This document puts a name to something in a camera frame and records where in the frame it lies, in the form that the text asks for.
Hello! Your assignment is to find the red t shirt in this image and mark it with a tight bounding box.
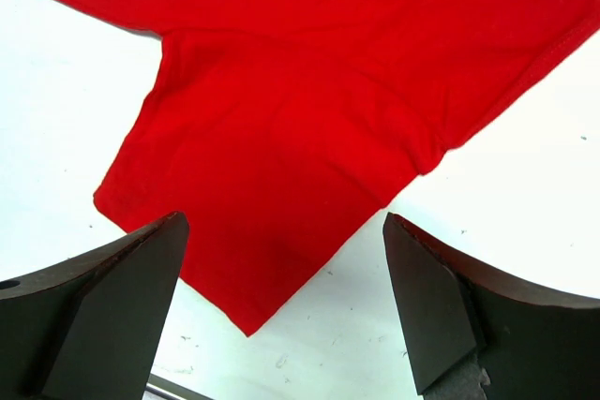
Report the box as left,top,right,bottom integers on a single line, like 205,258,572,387
57,0,599,335

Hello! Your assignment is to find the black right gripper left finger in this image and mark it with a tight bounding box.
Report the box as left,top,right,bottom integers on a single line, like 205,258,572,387
1,213,189,399

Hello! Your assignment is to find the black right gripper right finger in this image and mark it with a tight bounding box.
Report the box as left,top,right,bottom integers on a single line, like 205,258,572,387
383,214,599,400

